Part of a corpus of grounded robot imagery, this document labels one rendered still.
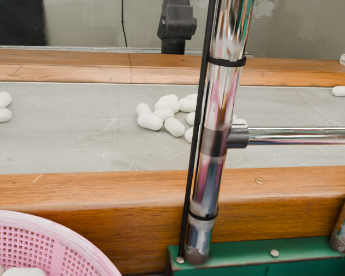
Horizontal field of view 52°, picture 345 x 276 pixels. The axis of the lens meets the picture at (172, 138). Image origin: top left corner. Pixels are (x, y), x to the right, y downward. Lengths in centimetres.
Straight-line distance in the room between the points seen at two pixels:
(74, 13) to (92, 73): 189
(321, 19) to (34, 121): 212
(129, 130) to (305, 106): 31
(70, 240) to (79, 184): 7
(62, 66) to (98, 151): 26
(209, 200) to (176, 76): 40
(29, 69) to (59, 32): 190
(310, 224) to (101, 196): 21
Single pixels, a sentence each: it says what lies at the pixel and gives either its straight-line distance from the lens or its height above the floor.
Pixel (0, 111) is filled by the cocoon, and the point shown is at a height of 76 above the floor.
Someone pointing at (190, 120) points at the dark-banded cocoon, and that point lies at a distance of 49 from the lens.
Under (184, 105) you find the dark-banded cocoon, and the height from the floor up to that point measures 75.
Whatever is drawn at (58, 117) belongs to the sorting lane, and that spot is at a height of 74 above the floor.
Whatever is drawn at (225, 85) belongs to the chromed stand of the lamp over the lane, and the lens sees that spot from 24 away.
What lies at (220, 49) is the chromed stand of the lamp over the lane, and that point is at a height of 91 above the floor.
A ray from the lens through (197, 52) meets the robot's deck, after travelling 114.
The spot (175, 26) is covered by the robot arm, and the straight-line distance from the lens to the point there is 90.
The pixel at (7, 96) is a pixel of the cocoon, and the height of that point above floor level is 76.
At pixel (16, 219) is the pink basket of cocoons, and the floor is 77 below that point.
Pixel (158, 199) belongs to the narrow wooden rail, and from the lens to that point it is 32.
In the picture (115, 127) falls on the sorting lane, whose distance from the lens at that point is 49.
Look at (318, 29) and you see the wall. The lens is 245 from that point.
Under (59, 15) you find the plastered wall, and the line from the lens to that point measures 253.
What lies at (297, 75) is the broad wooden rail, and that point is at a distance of 74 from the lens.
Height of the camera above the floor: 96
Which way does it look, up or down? 29 degrees down
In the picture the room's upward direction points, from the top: 5 degrees clockwise
